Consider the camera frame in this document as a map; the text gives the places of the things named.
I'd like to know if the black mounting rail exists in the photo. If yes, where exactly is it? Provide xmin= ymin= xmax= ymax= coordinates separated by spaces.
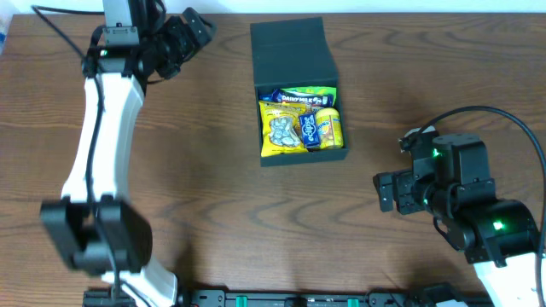
xmin=82 ymin=283 xmax=491 ymax=307

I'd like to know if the purple Dairy Milk bar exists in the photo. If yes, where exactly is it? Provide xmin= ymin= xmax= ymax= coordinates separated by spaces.
xmin=271 ymin=89 xmax=335 ymax=107

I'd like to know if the blue Oreo cookie pack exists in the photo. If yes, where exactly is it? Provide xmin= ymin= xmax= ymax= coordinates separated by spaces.
xmin=258 ymin=94 xmax=274 ymax=101

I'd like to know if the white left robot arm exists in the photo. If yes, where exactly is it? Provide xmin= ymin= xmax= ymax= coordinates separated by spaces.
xmin=40 ymin=1 xmax=217 ymax=306

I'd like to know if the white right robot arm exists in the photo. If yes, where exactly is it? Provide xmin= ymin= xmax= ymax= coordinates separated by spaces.
xmin=373 ymin=129 xmax=539 ymax=306

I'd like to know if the green Haribo gummy bag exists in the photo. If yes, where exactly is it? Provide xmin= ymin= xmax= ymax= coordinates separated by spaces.
xmin=282 ymin=86 xmax=337 ymax=101

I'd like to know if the yellow Hacks candy bag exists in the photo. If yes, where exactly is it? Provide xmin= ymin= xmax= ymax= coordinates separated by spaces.
xmin=258 ymin=101 xmax=308 ymax=158

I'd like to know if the blue Eclipse mint tin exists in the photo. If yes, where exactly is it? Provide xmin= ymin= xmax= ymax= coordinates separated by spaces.
xmin=299 ymin=113 xmax=321 ymax=150

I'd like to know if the dark green box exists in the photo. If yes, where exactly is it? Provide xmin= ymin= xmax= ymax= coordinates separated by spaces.
xmin=250 ymin=17 xmax=349 ymax=167

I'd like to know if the yellow gum bottle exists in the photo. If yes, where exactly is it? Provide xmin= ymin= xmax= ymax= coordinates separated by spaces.
xmin=316 ymin=107 xmax=345 ymax=150

